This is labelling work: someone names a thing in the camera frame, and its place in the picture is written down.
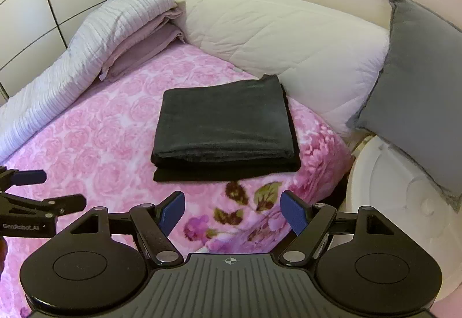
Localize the dark grey jeans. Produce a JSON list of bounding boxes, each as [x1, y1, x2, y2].
[[151, 75, 301, 182]]

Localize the person left hand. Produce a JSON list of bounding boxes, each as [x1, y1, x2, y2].
[[0, 237, 8, 274]]

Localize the white striped quilt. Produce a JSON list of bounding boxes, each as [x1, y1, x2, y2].
[[1, 0, 176, 162]]

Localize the grey cushion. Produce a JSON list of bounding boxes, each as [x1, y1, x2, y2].
[[348, 0, 461, 212]]

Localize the white quilted pillow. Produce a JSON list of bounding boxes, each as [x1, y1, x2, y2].
[[175, 0, 388, 138]]

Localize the mauve folded sheet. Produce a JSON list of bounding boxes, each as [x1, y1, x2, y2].
[[99, 7, 184, 81]]

